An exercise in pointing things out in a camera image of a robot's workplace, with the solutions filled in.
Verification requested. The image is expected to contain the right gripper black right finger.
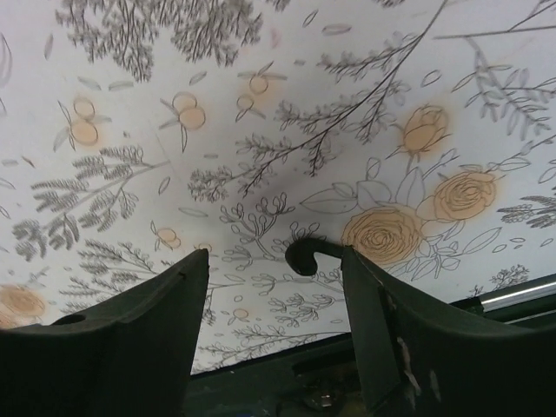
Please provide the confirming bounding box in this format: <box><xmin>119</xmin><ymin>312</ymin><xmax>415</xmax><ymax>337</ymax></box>
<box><xmin>341</xmin><ymin>248</ymin><xmax>555</xmax><ymax>416</ymax></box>

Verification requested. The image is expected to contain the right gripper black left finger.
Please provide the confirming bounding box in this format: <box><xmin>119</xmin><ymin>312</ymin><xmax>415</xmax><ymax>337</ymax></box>
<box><xmin>1</xmin><ymin>249</ymin><xmax>209</xmax><ymax>416</ymax></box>

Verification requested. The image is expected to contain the black wireless earbud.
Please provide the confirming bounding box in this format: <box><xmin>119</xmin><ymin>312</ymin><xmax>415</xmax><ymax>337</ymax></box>
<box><xmin>285</xmin><ymin>237</ymin><xmax>344</xmax><ymax>276</ymax></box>

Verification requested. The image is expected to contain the floral patterned table mat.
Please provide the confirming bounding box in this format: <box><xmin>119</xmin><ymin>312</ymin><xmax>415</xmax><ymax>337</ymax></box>
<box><xmin>1</xmin><ymin>1</ymin><xmax>555</xmax><ymax>373</ymax></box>

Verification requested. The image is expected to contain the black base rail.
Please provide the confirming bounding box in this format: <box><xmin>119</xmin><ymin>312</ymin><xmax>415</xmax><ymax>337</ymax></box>
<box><xmin>183</xmin><ymin>276</ymin><xmax>555</xmax><ymax>416</ymax></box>

